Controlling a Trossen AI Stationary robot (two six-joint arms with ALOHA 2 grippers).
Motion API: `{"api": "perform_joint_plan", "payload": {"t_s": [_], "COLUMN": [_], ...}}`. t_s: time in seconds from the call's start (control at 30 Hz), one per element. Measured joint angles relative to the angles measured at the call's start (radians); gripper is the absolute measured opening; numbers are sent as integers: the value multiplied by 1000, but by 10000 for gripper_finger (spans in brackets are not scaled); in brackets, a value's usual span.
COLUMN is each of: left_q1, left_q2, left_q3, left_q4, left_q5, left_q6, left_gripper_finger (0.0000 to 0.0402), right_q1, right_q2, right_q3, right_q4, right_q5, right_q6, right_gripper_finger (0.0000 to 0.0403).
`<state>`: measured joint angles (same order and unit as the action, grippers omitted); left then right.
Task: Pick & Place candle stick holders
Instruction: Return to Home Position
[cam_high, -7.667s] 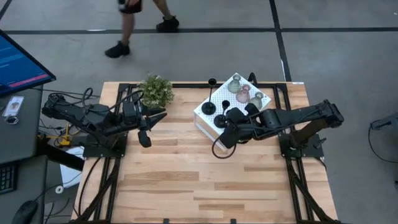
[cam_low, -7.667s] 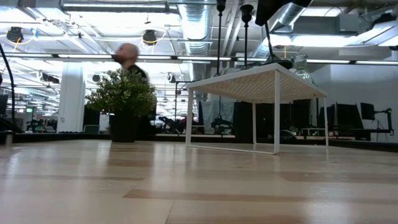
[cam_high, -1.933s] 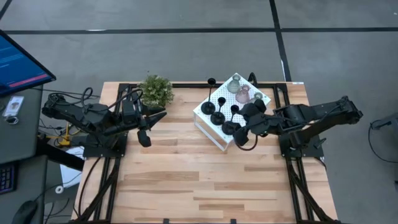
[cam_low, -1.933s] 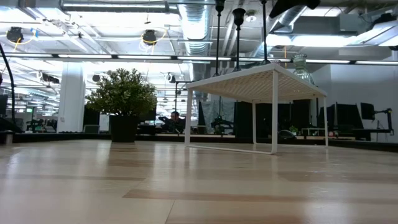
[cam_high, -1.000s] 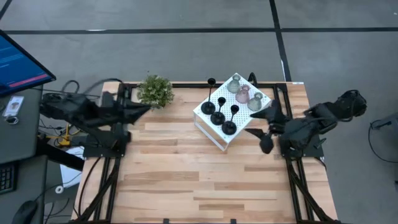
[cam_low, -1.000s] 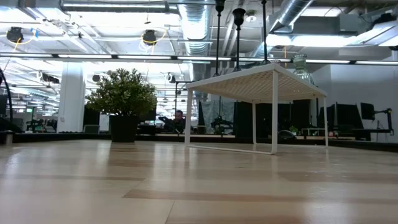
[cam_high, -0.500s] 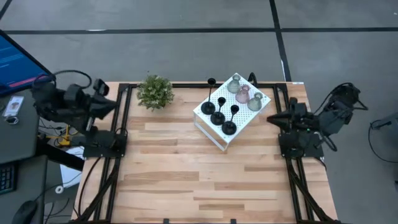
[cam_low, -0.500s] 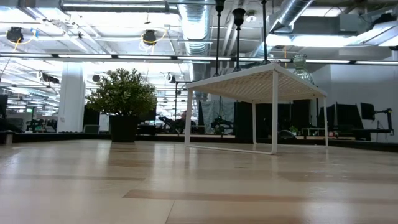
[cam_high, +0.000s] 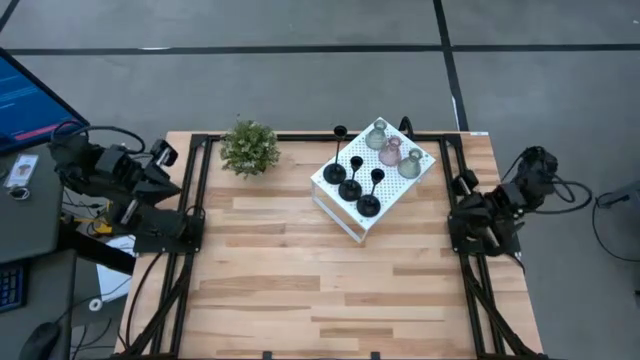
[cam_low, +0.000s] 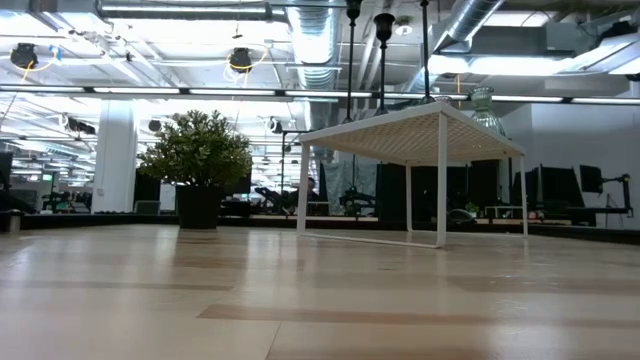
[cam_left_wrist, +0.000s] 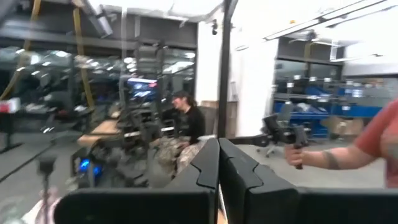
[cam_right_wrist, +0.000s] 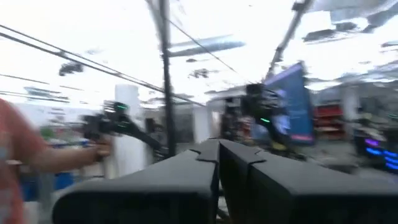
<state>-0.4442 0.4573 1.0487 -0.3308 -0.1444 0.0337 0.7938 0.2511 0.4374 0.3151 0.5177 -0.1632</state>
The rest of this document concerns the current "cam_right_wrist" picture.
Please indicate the white pillar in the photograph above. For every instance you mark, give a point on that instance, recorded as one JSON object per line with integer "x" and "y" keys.
{"x": 130, "y": 155}

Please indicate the person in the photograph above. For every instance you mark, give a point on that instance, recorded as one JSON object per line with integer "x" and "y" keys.
{"x": 18, "y": 149}

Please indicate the red storage rack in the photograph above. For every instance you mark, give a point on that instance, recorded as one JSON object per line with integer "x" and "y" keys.
{"x": 329, "y": 119}

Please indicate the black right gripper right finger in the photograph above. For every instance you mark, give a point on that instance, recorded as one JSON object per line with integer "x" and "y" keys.
{"x": 295, "y": 199}

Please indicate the computer monitor with blue screen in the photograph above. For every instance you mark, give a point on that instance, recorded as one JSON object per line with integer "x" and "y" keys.
{"x": 298, "y": 102}

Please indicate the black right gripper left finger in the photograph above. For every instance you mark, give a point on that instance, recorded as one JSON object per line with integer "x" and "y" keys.
{"x": 155, "y": 199}

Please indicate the backlit black keyboard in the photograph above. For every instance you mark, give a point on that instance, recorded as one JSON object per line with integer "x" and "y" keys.
{"x": 388, "y": 155}

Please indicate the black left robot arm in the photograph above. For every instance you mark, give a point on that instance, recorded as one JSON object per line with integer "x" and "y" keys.
{"x": 264, "y": 105}

